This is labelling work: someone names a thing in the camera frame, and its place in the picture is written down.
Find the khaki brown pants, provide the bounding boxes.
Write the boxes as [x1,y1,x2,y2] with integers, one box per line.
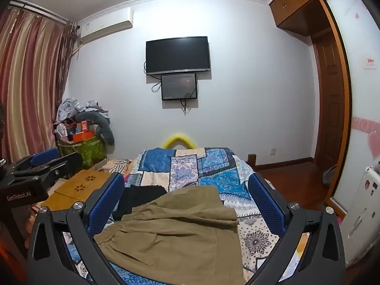
[95,185,245,284]

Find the green storage basket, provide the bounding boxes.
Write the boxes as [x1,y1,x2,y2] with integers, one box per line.
[57,136,106,169]

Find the wooden lap desk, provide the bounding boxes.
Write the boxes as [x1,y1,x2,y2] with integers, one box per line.
[40,170,111,211]

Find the orange box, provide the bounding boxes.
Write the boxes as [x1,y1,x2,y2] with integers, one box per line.
[73,131,95,143]

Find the white appliance with stickers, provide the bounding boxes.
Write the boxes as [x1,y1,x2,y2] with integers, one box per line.
[340,164,380,267]

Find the grey plush pillow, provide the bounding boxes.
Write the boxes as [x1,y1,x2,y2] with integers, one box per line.
[75,111,115,145]

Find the pile of light clothes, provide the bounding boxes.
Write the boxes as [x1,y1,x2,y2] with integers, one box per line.
[55,98,110,122]

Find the black folded garment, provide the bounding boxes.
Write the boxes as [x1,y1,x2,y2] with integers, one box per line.
[112,185,167,221]

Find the yellow curved headboard piece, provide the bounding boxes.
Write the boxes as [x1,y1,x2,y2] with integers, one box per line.
[162,133,197,149]

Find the pink striped curtain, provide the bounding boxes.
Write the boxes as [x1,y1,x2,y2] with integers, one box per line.
[1,6,77,163]

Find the blue patchwork quilt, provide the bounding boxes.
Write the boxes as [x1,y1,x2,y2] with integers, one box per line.
[62,146,311,285]

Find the white air conditioner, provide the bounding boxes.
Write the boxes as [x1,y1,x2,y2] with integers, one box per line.
[79,7,133,45]

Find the wooden wardrobe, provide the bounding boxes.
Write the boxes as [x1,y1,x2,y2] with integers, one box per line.
[267,0,352,216]

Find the small black wall monitor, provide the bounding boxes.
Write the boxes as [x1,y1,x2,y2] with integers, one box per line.
[161,73,198,101]

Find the large black wall television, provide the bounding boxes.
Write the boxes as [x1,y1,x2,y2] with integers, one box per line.
[146,36,211,75]

